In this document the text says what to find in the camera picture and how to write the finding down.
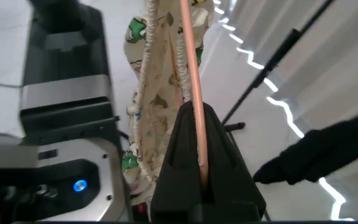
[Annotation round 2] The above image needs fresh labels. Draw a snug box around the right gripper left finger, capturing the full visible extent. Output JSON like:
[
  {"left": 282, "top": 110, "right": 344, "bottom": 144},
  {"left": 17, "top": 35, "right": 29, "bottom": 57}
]
[{"left": 150, "top": 101, "right": 204, "bottom": 223}]

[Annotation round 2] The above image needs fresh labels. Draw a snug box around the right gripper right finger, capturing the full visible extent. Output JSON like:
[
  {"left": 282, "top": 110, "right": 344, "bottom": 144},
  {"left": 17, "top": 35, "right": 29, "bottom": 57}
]
[{"left": 201, "top": 101, "right": 267, "bottom": 223}]

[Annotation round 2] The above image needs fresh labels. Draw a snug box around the cream printed garment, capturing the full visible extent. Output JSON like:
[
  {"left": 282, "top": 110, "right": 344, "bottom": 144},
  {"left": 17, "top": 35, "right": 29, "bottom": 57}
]
[{"left": 121, "top": 0, "right": 216, "bottom": 206}]

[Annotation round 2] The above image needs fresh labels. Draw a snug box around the black garment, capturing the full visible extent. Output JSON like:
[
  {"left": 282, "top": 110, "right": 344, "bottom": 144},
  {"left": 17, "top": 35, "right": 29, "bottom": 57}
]
[{"left": 252, "top": 107, "right": 358, "bottom": 186}]

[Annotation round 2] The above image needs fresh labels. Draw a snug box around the pink clothes hanger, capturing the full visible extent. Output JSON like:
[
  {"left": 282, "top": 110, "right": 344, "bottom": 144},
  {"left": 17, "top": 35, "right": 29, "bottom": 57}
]
[{"left": 168, "top": 0, "right": 210, "bottom": 189}]

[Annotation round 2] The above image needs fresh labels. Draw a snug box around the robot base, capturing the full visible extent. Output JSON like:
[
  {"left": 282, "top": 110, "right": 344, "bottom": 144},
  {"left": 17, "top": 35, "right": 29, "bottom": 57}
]
[{"left": 0, "top": 0, "right": 134, "bottom": 223}]

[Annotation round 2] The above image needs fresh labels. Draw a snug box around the black clothes rack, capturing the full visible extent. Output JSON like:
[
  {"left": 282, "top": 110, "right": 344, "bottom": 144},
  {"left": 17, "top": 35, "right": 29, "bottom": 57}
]
[{"left": 221, "top": 0, "right": 335, "bottom": 222}]

